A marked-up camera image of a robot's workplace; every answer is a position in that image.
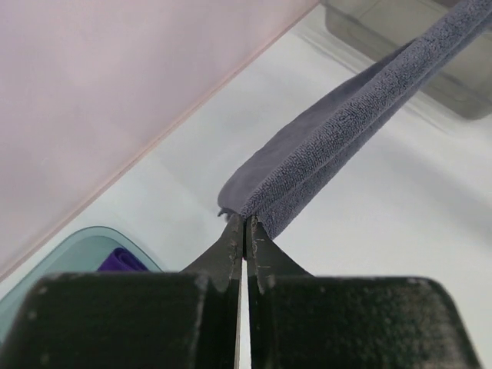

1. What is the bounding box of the dark blue grey towel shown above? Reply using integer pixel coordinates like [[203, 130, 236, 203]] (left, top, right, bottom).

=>
[[216, 0, 492, 239]]

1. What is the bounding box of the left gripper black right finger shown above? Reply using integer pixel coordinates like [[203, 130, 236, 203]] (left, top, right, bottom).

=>
[[244, 217, 481, 368]]

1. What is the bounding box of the purple towel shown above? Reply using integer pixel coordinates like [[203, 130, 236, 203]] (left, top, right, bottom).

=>
[[97, 248, 148, 271]]

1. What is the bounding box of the teal plastic bin lid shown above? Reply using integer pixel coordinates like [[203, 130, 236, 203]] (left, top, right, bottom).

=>
[[1, 226, 161, 323]]

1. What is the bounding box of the clear grey plastic bin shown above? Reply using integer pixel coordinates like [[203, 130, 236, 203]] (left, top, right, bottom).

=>
[[322, 1, 491, 120]]

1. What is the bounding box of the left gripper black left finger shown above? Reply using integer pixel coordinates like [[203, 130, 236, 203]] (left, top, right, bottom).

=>
[[1, 215, 244, 369]]

